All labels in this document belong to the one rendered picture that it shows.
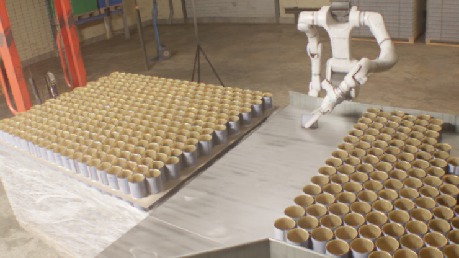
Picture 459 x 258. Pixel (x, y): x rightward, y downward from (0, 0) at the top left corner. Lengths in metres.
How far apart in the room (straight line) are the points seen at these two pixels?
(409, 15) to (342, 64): 5.93
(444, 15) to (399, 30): 0.91
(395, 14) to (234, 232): 7.48
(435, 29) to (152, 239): 7.64
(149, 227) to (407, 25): 7.56
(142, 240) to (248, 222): 0.38
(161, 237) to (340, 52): 1.67
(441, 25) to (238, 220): 7.41
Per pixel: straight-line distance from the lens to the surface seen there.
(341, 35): 2.56
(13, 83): 2.99
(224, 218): 1.49
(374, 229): 1.32
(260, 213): 1.50
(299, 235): 1.31
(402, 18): 8.55
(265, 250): 1.26
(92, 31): 12.62
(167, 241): 1.43
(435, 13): 8.48
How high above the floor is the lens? 1.96
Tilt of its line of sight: 24 degrees down
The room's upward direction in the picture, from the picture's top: 8 degrees counter-clockwise
